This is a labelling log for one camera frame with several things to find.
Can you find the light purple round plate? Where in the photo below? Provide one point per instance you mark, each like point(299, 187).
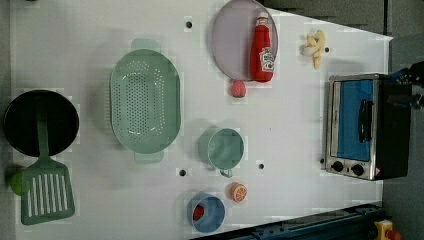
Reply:
point(232, 34)

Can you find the orange slice toy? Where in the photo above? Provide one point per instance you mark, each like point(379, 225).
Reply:
point(238, 192)

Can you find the blue cup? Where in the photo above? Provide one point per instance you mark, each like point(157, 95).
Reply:
point(214, 214)

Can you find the black frying pan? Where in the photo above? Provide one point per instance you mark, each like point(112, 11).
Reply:
point(20, 122)

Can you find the pink strawberry toy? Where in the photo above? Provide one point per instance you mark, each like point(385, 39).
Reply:
point(238, 89)

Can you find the red toy in cup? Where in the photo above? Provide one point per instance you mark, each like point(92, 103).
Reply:
point(198, 213)

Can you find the lime green round object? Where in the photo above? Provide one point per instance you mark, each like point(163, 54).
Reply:
point(16, 183)

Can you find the green mug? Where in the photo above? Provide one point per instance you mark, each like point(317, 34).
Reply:
point(222, 148)

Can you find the yellow red emergency button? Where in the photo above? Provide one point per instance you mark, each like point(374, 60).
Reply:
point(385, 231)

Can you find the green slotted spatula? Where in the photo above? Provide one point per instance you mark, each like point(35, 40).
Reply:
point(46, 186)

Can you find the silver black toaster oven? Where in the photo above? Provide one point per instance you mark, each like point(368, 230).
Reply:
point(368, 130)

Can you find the green perforated colander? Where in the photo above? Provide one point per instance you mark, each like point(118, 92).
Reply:
point(145, 101)

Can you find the yellow peeled banana toy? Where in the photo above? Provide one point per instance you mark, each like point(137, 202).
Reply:
point(314, 48)

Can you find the red plush ketchup bottle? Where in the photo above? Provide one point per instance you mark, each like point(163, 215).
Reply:
point(261, 57)

